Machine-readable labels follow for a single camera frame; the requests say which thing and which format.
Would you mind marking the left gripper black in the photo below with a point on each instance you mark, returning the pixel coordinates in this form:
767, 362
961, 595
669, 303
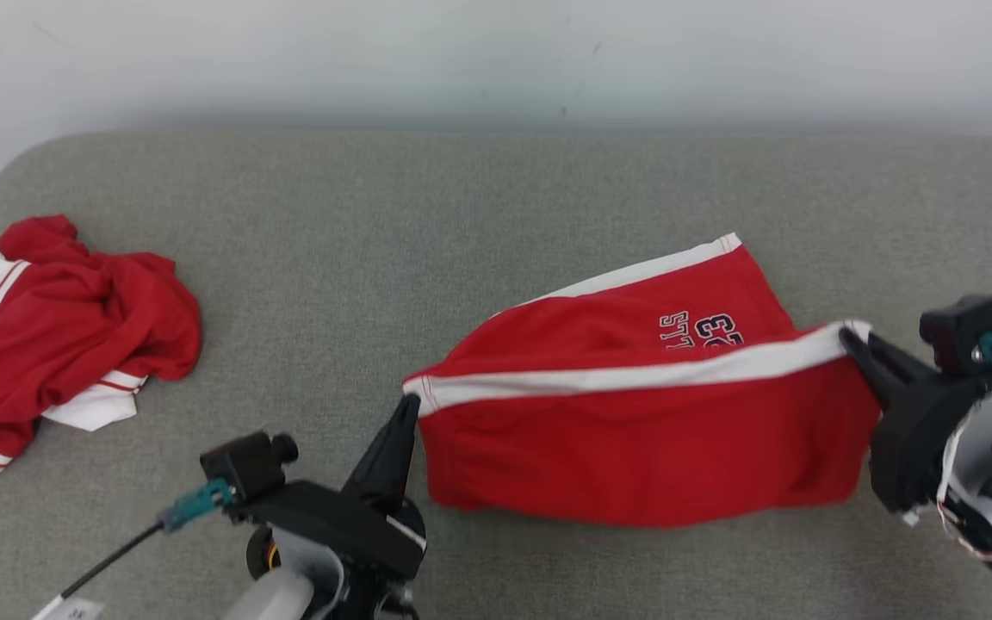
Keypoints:
350, 530

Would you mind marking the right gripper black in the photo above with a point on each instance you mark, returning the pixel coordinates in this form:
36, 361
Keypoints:
914, 439

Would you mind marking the red shorts with white stripe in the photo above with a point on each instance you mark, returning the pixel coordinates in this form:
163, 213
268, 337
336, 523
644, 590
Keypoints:
634, 448

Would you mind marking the red and white shirt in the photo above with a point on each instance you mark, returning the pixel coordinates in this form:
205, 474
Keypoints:
74, 327

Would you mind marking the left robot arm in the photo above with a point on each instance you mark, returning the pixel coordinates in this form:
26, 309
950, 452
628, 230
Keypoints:
289, 594

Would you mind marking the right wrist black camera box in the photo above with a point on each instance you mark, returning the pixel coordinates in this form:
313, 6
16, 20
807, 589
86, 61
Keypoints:
961, 327

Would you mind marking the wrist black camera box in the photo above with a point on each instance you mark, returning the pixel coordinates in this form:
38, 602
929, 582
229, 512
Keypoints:
961, 327
246, 465

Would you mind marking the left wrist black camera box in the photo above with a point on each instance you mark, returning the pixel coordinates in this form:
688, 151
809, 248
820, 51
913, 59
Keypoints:
246, 465

